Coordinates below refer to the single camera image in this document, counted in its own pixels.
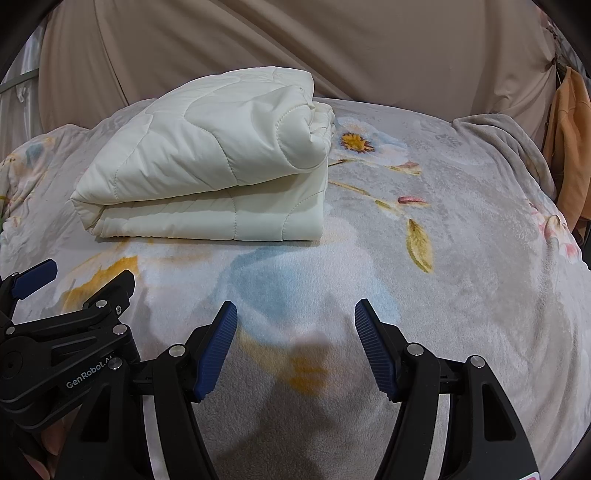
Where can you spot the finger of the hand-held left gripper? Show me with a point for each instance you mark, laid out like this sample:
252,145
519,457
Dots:
113,290
34,278

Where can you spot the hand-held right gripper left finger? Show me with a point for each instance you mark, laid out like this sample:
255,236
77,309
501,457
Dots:
217,350

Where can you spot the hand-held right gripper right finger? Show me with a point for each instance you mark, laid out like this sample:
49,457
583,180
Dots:
374,350

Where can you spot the cream quilted blanket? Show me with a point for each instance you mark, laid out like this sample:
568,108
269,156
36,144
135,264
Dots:
203,152

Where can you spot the person's left hand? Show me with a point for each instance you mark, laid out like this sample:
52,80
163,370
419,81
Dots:
44,445

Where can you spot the floral fleece blanket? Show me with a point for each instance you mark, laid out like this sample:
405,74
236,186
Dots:
461,300

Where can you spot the orange hanging garment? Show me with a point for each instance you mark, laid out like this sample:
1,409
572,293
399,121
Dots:
572,138

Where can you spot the beige curtain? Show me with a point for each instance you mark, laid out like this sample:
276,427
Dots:
369,46

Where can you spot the grey metal rail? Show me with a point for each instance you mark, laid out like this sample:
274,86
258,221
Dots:
18,79

